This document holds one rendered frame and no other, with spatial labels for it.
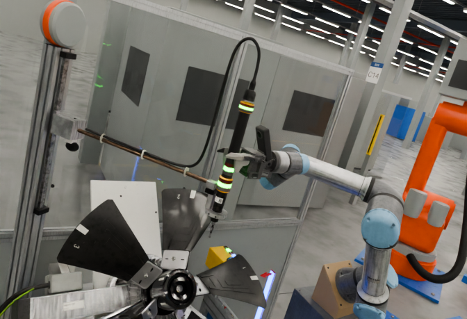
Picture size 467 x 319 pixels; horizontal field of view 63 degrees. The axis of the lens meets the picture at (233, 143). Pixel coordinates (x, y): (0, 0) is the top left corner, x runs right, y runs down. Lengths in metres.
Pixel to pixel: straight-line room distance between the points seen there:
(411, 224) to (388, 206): 3.62
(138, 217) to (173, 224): 0.21
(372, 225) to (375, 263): 0.19
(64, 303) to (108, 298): 0.13
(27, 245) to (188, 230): 0.67
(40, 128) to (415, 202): 4.12
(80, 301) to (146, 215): 0.42
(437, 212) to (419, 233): 0.33
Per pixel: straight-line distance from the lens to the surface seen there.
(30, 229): 1.69
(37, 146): 1.56
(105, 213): 1.20
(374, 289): 1.57
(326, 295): 1.83
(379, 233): 1.34
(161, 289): 1.23
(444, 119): 4.98
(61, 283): 1.34
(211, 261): 1.83
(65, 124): 1.45
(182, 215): 1.37
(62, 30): 1.46
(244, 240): 2.45
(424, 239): 5.00
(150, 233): 1.54
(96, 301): 1.33
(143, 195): 1.56
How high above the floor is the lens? 1.93
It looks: 13 degrees down
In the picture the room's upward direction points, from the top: 16 degrees clockwise
